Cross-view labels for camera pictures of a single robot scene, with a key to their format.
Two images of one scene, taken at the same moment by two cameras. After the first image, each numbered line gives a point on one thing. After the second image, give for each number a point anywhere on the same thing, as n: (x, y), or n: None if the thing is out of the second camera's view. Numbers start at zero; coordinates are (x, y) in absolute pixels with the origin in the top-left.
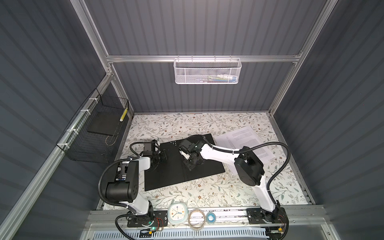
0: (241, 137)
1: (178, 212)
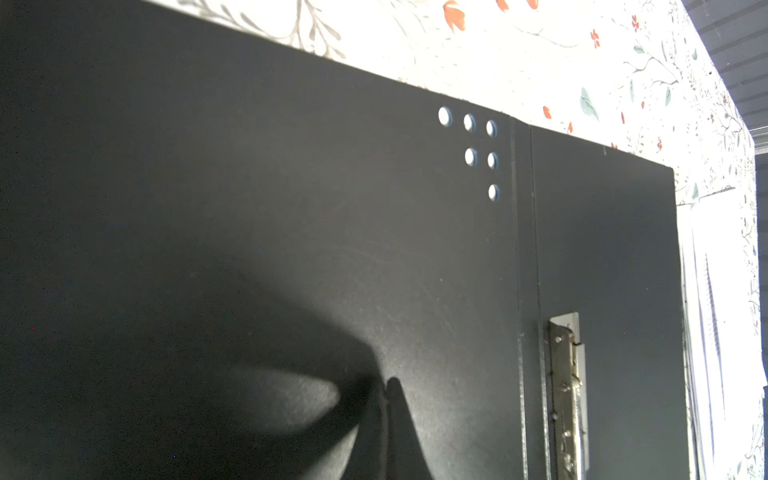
0: (723, 377)
1: None
